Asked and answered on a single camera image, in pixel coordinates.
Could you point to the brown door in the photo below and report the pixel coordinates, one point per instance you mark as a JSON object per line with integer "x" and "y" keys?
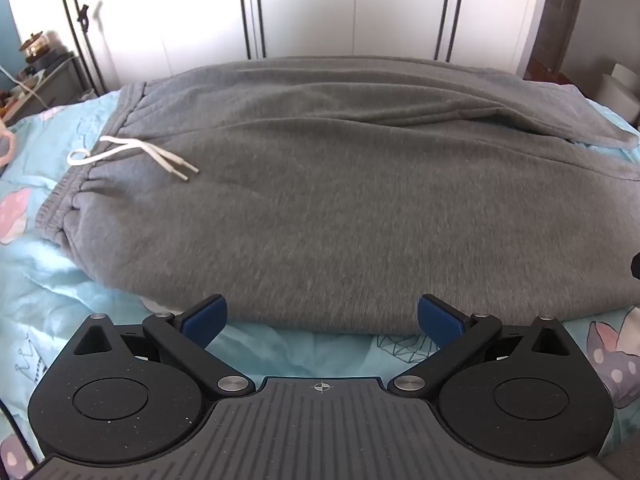
{"x": 555, "y": 10}

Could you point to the light blue printed bedsheet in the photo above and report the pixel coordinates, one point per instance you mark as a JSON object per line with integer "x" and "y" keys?
{"x": 40, "y": 270}

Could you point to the white box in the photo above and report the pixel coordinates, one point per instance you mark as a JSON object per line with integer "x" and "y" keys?
{"x": 620, "y": 92}

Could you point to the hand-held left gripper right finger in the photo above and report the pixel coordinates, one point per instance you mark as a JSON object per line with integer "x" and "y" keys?
{"x": 440, "y": 319}

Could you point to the pink object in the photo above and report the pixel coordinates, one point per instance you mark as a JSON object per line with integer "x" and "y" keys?
{"x": 6, "y": 146}

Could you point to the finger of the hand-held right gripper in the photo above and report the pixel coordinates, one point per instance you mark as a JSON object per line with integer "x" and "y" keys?
{"x": 635, "y": 266}

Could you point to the white wardrobe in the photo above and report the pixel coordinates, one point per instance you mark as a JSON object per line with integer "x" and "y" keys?
{"x": 310, "y": 5}

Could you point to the glass teapot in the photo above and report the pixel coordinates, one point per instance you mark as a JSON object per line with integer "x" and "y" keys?
{"x": 36, "y": 47}

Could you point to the grey dresser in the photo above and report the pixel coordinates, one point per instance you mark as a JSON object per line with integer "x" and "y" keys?
{"x": 55, "y": 85}

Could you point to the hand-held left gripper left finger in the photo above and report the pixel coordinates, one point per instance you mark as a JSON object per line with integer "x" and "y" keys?
{"x": 207, "y": 317}

